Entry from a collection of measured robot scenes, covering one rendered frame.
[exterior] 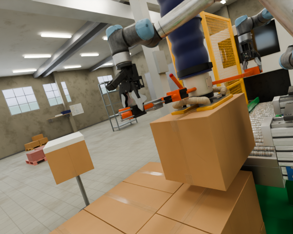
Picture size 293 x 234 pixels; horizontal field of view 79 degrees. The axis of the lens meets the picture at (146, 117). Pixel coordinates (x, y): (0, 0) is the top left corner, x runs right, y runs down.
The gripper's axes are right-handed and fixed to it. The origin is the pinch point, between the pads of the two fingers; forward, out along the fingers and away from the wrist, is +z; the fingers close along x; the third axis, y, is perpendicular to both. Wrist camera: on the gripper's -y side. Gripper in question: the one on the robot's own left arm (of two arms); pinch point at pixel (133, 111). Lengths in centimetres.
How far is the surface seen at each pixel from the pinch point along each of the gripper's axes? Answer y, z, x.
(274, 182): 80, 75, -28
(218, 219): 22, 65, -14
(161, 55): 155, -51, 93
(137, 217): 5, 66, 30
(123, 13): 350, -251, 331
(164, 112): 146, 26, 106
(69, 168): 10, 48, 138
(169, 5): 48, -51, -1
